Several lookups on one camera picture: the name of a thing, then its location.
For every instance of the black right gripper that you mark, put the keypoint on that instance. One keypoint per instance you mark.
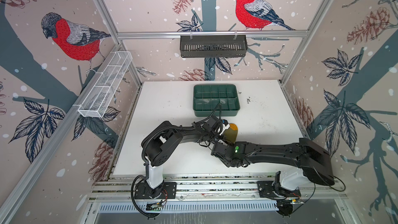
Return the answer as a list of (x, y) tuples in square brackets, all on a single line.
[(223, 160)]

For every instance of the olive green striped sock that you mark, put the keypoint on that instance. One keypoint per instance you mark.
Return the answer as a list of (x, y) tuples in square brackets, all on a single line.
[(230, 134)]

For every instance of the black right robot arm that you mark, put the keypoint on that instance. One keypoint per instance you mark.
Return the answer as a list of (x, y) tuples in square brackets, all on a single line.
[(311, 162)]

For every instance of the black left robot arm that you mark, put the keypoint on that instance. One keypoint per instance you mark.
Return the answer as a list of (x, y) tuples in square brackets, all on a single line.
[(160, 144)]

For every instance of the green plastic compartment tray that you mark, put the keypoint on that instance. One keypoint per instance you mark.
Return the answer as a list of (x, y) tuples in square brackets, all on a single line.
[(220, 97)]

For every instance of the aluminium top crossbar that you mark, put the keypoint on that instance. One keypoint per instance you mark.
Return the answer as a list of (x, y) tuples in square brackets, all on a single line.
[(250, 34)]

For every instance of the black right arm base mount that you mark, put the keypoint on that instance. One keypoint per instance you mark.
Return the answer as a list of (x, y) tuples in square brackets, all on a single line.
[(273, 189)]

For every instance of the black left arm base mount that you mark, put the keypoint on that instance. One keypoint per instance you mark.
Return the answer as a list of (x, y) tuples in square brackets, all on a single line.
[(166, 190)]

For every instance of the black hanging wire basket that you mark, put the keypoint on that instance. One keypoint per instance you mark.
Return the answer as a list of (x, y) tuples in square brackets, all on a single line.
[(213, 46)]

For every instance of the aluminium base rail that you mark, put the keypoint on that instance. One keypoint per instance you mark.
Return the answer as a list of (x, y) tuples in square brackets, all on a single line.
[(201, 187)]

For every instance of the white wire mesh shelf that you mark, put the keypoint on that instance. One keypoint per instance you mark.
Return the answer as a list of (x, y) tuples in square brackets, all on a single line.
[(100, 96)]

